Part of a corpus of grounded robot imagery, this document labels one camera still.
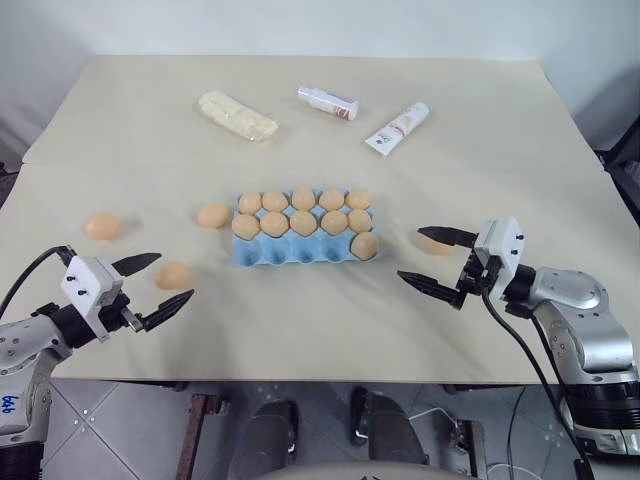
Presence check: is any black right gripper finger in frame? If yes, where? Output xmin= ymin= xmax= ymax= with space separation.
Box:
xmin=396 ymin=269 xmax=464 ymax=308
xmin=416 ymin=225 xmax=477 ymax=247

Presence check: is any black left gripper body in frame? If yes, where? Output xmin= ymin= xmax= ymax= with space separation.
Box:
xmin=98 ymin=292 xmax=150 ymax=340

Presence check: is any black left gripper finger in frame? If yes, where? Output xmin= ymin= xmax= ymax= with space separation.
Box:
xmin=141 ymin=289 xmax=196 ymax=334
xmin=110 ymin=252 xmax=163 ymax=278

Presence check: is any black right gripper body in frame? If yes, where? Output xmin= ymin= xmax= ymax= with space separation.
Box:
xmin=453 ymin=248 xmax=497 ymax=308

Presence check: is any blue egg carton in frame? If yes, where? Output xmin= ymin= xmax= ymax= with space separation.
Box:
xmin=230 ymin=188 xmax=386 ymax=269

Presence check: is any brown egg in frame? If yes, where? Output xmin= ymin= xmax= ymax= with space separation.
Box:
xmin=319 ymin=209 xmax=350 ymax=235
xmin=318 ymin=188 xmax=347 ymax=212
xmin=291 ymin=185 xmax=317 ymax=211
xmin=346 ymin=188 xmax=375 ymax=211
xmin=238 ymin=191 xmax=264 ymax=215
xmin=232 ymin=213 xmax=261 ymax=240
xmin=288 ymin=209 xmax=318 ymax=236
xmin=153 ymin=262 xmax=192 ymax=292
xmin=196 ymin=202 xmax=232 ymax=230
xmin=351 ymin=231 xmax=381 ymax=262
xmin=346 ymin=208 xmax=375 ymax=234
xmin=262 ymin=190 xmax=291 ymax=213
xmin=259 ymin=211 xmax=290 ymax=239
xmin=422 ymin=238 xmax=457 ymax=257
xmin=83 ymin=212 xmax=122 ymax=241

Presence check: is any white cosmetic tube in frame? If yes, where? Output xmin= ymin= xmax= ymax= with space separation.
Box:
xmin=364 ymin=101 xmax=432 ymax=160

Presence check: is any rusty metal table leg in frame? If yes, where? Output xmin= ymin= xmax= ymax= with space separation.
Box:
xmin=186 ymin=392 xmax=222 ymax=480
xmin=451 ymin=418 xmax=490 ymax=480

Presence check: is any dark background object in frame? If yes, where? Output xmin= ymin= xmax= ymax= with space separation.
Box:
xmin=0 ymin=112 xmax=27 ymax=209

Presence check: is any white spray bottle red label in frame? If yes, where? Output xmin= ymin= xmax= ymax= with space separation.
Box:
xmin=296 ymin=85 xmax=361 ymax=122

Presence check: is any black background equipment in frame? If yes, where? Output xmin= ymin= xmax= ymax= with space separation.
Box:
xmin=593 ymin=63 xmax=640 ymax=229

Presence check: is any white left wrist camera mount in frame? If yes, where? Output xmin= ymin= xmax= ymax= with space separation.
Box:
xmin=60 ymin=255 xmax=124 ymax=345

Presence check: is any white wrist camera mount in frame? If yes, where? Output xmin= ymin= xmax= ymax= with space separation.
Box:
xmin=60 ymin=255 xmax=124 ymax=345
xmin=472 ymin=215 xmax=525 ymax=304

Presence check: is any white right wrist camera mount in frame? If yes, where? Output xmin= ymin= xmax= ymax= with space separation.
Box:
xmin=472 ymin=215 xmax=525 ymax=304

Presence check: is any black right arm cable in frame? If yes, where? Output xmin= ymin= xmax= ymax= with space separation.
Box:
xmin=481 ymin=288 xmax=594 ymax=480

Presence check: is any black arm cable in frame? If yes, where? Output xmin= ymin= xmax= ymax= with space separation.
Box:
xmin=481 ymin=288 xmax=594 ymax=480
xmin=0 ymin=244 xmax=77 ymax=321

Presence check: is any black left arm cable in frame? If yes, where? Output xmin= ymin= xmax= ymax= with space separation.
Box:
xmin=0 ymin=244 xmax=77 ymax=321

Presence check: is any white floor cable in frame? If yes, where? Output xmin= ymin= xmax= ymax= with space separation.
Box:
xmin=408 ymin=406 xmax=519 ymax=480

